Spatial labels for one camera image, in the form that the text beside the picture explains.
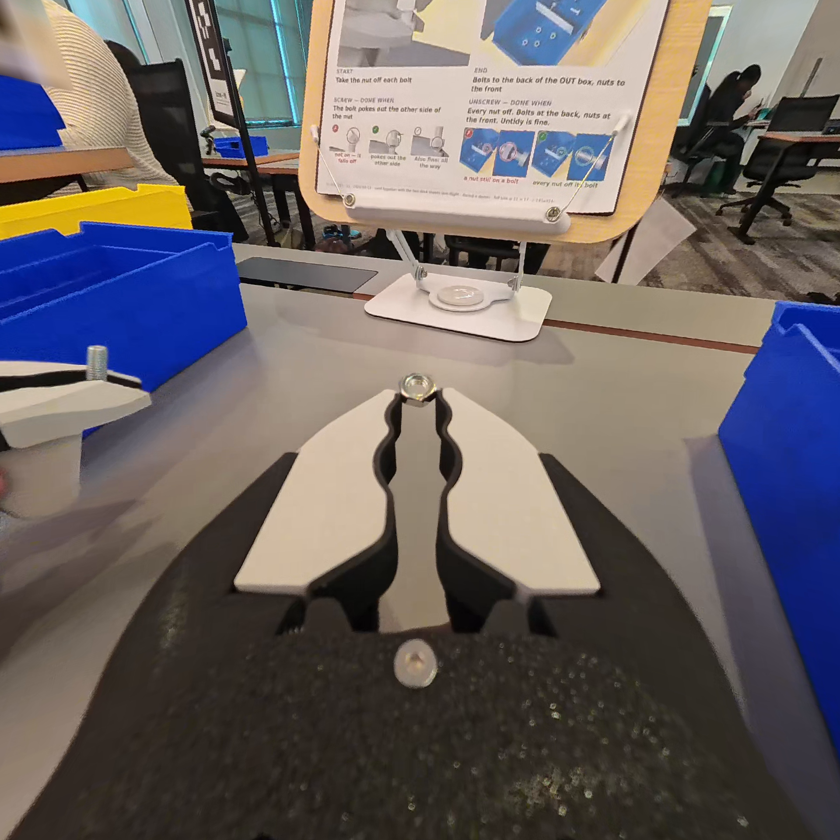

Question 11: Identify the instruction sheet on stand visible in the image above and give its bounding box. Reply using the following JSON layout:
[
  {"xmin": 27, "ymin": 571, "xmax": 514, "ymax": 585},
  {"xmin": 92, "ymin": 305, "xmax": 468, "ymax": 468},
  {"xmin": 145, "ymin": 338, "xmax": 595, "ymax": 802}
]
[{"xmin": 298, "ymin": 0, "xmax": 714, "ymax": 246}]

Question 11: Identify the dark flat tablet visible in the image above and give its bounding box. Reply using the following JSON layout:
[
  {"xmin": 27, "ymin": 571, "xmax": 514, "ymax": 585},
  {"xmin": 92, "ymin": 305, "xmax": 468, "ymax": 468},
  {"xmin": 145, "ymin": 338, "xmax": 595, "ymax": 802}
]
[{"xmin": 237, "ymin": 256, "xmax": 379, "ymax": 295}]

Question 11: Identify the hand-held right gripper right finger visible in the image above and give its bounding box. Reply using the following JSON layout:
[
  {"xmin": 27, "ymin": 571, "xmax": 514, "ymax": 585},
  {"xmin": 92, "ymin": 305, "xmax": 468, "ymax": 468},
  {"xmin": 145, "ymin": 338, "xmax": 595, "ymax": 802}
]
[{"xmin": 434, "ymin": 389, "xmax": 602, "ymax": 623}]

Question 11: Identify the blue divided storage bin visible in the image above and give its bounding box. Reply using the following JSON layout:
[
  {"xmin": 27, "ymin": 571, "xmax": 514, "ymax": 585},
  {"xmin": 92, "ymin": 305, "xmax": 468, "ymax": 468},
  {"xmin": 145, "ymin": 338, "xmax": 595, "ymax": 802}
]
[{"xmin": 718, "ymin": 301, "xmax": 840, "ymax": 762}]

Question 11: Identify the small blue storage bin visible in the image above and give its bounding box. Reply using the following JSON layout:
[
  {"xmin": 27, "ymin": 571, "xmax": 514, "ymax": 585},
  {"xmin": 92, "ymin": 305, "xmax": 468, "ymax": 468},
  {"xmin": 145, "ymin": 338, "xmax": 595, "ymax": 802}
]
[{"xmin": 214, "ymin": 134, "xmax": 270, "ymax": 160}]

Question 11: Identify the white instruction board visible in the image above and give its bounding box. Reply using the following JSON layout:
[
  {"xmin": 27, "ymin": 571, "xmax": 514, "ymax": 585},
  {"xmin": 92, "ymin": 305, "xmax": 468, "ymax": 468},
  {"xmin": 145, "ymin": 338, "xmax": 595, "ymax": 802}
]
[{"xmin": 315, "ymin": 0, "xmax": 670, "ymax": 235}]

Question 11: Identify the brown wooden desk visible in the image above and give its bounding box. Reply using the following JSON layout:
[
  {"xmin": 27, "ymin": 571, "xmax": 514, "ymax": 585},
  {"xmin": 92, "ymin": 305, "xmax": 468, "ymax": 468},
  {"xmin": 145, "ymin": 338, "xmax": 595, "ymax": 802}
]
[{"xmin": 0, "ymin": 147, "xmax": 303, "ymax": 187}]

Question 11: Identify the black white tag board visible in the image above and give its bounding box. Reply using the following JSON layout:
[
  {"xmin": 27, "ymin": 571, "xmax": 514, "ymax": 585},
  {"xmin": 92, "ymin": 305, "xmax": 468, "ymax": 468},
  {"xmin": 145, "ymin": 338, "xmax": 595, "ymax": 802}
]
[{"xmin": 191, "ymin": 0, "xmax": 248, "ymax": 126}]

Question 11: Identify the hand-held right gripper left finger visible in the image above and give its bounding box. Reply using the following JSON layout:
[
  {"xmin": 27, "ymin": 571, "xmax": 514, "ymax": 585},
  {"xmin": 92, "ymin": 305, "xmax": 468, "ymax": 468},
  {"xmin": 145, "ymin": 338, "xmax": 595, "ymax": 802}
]
[{"xmin": 234, "ymin": 390, "xmax": 403, "ymax": 626}]

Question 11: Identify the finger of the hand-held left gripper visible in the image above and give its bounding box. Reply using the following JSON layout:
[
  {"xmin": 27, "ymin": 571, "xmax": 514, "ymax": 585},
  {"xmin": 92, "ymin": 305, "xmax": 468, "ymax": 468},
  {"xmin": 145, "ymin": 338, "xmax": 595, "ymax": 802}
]
[
  {"xmin": 0, "ymin": 381, "xmax": 153, "ymax": 454},
  {"xmin": 0, "ymin": 363, "xmax": 143, "ymax": 397}
]

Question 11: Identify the white panel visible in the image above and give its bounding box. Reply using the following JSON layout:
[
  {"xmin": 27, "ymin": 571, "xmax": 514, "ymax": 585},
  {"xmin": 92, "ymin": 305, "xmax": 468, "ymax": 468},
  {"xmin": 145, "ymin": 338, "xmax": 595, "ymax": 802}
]
[{"xmin": 595, "ymin": 197, "xmax": 698, "ymax": 286}]

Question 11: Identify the yellow storage bin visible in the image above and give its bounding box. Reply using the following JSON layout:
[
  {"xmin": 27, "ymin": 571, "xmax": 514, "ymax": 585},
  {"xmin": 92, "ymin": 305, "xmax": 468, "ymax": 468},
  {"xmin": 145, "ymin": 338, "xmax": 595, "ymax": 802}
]
[{"xmin": 0, "ymin": 183, "xmax": 194, "ymax": 241}]

